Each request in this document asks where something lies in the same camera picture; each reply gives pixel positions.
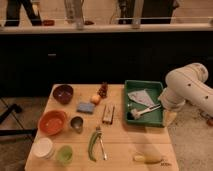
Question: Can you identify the person in dark trousers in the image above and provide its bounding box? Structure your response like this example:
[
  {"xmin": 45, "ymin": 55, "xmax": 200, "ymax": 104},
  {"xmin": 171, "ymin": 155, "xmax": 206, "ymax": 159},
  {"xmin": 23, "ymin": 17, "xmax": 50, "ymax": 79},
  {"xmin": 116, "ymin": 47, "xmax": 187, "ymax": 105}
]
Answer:
[{"xmin": 4, "ymin": 0, "xmax": 42, "ymax": 27}]

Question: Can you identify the red orange bowl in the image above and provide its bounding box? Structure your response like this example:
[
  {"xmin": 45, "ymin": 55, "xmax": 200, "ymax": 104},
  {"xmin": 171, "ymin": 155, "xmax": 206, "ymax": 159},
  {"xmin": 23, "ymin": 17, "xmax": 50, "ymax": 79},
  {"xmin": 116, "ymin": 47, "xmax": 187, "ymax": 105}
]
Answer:
[{"xmin": 38, "ymin": 110, "xmax": 67, "ymax": 136}]

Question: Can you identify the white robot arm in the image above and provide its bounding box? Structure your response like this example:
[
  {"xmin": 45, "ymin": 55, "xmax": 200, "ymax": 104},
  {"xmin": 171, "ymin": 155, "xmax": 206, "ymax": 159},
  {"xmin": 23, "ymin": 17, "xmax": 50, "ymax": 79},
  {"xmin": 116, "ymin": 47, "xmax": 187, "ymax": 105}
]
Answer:
[{"xmin": 158, "ymin": 63, "xmax": 213, "ymax": 116}]

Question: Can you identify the wooden block toy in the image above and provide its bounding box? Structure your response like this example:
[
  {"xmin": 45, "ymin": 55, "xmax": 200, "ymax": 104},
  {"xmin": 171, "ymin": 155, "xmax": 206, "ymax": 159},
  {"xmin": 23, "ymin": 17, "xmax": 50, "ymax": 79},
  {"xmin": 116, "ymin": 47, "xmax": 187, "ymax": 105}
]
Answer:
[{"xmin": 102, "ymin": 104, "xmax": 115, "ymax": 124}]

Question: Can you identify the green plastic tray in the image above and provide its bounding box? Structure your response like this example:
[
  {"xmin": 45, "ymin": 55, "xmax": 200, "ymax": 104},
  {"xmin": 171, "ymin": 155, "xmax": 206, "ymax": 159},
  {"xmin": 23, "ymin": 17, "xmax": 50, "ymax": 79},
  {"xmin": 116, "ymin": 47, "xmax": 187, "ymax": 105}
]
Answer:
[{"xmin": 124, "ymin": 80, "xmax": 163, "ymax": 127}]

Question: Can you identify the metal spoon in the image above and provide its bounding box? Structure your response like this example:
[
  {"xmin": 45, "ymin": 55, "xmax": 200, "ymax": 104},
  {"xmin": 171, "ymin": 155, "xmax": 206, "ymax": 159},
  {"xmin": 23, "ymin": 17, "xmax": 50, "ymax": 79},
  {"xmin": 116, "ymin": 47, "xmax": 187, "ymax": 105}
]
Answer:
[{"xmin": 96, "ymin": 126, "xmax": 108, "ymax": 160}]

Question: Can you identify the small metal cup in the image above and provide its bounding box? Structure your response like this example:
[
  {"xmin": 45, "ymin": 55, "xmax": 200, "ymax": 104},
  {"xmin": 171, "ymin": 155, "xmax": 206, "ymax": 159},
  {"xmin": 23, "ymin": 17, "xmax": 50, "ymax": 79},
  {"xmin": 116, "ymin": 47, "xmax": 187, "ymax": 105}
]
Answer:
[{"xmin": 70, "ymin": 116, "xmax": 83, "ymax": 134}]

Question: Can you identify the light green cup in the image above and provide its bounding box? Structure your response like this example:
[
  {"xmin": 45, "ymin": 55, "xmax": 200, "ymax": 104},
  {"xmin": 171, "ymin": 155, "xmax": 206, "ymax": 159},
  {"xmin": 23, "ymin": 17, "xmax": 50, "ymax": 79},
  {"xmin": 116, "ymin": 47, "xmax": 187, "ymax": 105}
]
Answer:
[{"xmin": 56, "ymin": 145, "xmax": 73, "ymax": 165}]

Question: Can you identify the dark maroon bowl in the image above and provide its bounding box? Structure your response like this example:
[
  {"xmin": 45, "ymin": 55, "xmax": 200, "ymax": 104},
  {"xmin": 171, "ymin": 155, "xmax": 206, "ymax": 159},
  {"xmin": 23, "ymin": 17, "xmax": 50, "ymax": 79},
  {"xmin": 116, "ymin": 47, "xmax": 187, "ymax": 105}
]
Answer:
[{"xmin": 53, "ymin": 84, "xmax": 73, "ymax": 105}]

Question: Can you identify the grey cloth in tray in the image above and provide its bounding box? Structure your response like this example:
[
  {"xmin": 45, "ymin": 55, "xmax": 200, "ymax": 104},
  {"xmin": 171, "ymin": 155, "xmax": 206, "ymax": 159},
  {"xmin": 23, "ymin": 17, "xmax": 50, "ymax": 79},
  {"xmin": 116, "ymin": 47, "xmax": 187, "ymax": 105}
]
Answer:
[{"xmin": 128, "ymin": 90, "xmax": 154, "ymax": 107}]

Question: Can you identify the white dish brush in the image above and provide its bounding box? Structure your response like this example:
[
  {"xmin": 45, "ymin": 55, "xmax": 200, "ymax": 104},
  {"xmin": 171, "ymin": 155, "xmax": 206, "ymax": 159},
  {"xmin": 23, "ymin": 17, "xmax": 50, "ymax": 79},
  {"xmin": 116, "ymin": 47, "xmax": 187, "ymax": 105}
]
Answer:
[{"xmin": 131, "ymin": 104, "xmax": 161, "ymax": 119}]

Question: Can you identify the small yellow fruit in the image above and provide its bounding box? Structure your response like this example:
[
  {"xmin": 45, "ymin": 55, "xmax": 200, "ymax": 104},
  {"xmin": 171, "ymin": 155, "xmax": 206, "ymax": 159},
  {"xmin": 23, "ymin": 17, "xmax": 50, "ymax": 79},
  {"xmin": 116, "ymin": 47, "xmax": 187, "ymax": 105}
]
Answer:
[{"xmin": 90, "ymin": 94, "xmax": 101, "ymax": 105}]

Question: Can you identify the black chair base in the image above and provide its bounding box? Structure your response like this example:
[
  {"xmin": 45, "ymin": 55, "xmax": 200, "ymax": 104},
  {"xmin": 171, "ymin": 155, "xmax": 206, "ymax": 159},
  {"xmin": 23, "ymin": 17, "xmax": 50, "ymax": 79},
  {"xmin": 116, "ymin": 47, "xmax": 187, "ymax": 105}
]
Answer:
[{"xmin": 0, "ymin": 98, "xmax": 38, "ymax": 137}]

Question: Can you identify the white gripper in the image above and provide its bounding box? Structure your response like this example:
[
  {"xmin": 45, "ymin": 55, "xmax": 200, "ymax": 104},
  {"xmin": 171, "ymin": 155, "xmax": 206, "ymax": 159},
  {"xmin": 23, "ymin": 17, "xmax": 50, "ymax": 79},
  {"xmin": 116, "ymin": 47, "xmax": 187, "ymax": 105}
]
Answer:
[{"xmin": 158, "ymin": 88, "xmax": 185, "ymax": 111}]

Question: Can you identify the blue sponge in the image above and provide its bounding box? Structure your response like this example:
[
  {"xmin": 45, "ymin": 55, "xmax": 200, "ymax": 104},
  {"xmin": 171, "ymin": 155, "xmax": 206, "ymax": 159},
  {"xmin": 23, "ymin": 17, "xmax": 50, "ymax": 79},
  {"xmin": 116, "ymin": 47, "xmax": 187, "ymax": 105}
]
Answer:
[{"xmin": 77, "ymin": 102, "xmax": 95, "ymax": 114}]

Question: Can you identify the white round container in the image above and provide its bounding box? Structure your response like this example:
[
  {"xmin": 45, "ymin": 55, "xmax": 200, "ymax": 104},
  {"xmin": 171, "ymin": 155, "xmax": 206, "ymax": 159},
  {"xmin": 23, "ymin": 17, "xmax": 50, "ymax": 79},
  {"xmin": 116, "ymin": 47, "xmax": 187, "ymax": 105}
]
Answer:
[{"xmin": 33, "ymin": 137, "xmax": 54, "ymax": 159}]

